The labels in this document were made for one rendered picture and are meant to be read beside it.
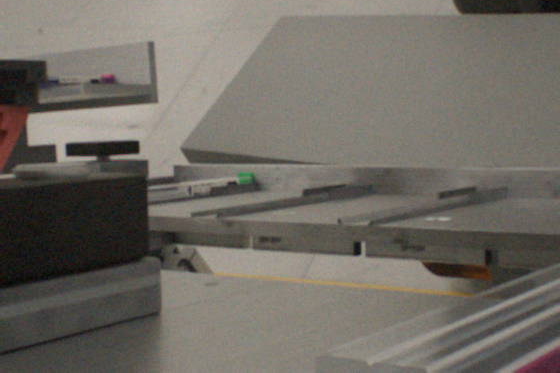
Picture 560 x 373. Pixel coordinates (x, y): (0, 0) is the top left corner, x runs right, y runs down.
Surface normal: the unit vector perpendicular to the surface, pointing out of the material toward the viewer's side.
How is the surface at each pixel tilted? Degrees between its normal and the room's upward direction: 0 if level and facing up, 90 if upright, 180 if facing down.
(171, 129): 0
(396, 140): 0
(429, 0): 0
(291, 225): 48
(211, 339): 43
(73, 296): 90
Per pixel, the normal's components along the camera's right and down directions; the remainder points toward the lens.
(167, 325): -0.03, -1.00
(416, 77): -0.40, -0.70
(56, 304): 0.82, 0.00
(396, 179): -0.57, 0.06
